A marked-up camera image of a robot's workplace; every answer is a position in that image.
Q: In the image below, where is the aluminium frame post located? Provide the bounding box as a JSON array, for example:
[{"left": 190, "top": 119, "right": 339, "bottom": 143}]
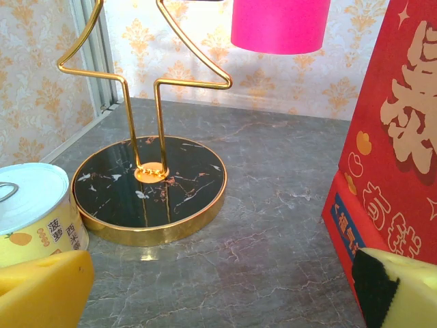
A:
[{"left": 70, "top": 0, "right": 124, "bottom": 117}]

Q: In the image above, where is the gold wire cup rack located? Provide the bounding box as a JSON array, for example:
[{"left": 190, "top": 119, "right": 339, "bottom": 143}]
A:
[{"left": 56, "top": 0, "right": 235, "bottom": 247}]

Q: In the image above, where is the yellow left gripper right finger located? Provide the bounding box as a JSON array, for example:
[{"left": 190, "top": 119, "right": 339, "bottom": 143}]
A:
[{"left": 351, "top": 247, "right": 437, "bottom": 328}]

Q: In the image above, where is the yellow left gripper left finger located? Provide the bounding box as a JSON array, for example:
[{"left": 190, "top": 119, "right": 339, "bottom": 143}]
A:
[{"left": 0, "top": 249, "right": 96, "bottom": 328}]

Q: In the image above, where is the pink plastic goblet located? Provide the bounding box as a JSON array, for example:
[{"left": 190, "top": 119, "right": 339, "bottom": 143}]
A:
[{"left": 230, "top": 0, "right": 332, "bottom": 55}]

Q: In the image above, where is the red paper takeout bag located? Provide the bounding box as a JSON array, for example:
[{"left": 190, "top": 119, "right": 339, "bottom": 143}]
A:
[{"left": 321, "top": 0, "right": 437, "bottom": 318}]

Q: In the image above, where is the aluminium table side rail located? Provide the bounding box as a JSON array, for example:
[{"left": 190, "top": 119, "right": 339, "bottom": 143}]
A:
[{"left": 39, "top": 100, "right": 122, "bottom": 165}]

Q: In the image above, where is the yellow pineapple can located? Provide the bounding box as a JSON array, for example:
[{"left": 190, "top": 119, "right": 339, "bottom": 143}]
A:
[{"left": 0, "top": 163, "right": 90, "bottom": 269}]

